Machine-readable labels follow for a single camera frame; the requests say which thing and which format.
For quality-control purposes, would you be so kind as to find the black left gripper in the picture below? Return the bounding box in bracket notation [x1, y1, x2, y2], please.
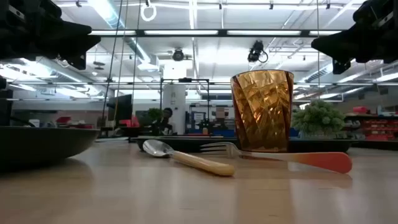
[0, 0, 102, 70]

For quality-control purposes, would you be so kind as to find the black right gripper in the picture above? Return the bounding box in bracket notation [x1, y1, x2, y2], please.
[310, 0, 398, 75]

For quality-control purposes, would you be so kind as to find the black round plate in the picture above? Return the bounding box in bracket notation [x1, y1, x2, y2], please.
[0, 125, 101, 162]

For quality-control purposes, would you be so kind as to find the fork with orange handle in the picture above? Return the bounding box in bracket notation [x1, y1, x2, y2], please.
[200, 142, 353, 174]

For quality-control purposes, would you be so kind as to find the spoon with yellow handle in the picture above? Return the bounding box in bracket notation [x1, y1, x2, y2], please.
[142, 139, 236, 177]

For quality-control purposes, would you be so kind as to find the black rectangular tray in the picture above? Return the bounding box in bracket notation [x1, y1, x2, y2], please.
[135, 136, 354, 154]

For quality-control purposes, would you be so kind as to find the green artificial potted plant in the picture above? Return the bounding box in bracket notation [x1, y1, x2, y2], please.
[291, 99, 346, 140]

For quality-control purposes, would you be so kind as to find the black computer monitor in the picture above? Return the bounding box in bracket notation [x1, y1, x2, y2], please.
[107, 94, 134, 128]

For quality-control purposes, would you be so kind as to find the shelf with red bins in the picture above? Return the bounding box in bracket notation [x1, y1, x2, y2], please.
[345, 105, 398, 141]

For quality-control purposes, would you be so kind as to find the small green background plant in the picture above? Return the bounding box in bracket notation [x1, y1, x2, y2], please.
[146, 107, 164, 123]

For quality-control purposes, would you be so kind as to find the white pillar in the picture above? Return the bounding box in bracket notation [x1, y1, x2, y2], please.
[161, 83, 187, 135]

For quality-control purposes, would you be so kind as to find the person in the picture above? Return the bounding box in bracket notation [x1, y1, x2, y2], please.
[159, 107, 175, 135]

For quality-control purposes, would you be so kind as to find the thin black hanging cable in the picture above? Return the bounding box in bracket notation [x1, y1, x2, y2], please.
[131, 0, 141, 110]
[114, 0, 129, 119]
[101, 0, 124, 119]

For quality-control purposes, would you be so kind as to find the white hanging ring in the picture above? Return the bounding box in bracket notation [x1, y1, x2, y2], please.
[140, 2, 157, 22]

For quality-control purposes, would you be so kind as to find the black overhead camera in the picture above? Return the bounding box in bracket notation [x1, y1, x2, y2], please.
[247, 40, 269, 63]

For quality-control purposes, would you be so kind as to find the black ceiling-hung camera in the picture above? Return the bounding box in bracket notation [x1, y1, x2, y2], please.
[172, 48, 186, 62]

